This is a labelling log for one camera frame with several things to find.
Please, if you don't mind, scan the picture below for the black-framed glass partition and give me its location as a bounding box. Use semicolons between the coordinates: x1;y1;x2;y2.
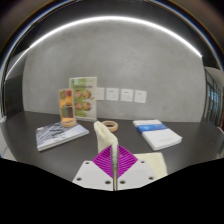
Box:
203;68;224;131

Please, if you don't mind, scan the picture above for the white ceiling light strip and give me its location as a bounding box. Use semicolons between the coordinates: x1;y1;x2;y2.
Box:
4;15;203;81

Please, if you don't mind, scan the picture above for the white and blue book stack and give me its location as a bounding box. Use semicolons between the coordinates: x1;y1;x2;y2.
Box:
132;119;183;152

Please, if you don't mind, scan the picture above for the grey magazine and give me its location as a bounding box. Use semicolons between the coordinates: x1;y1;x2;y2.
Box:
35;121;90;153

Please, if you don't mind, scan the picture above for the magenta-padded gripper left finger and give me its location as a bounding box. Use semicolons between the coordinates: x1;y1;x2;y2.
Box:
72;144;116;192

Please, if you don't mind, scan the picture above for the beige tape roll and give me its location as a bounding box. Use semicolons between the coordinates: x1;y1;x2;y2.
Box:
60;117;78;128
101;120;119;133

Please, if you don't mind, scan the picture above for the white paper sheet on wall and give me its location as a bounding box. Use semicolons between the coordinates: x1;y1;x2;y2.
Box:
105;87;120;102
120;88;135;103
134;89;148;104
95;87;106;101

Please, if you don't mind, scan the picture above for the cream towel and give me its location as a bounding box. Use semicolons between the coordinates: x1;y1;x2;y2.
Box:
93;120;168;179

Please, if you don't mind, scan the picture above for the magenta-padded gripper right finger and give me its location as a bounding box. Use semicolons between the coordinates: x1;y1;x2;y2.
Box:
114;144;158;192

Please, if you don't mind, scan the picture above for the green poster stand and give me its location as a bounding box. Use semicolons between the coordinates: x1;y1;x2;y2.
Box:
69;76;98;122

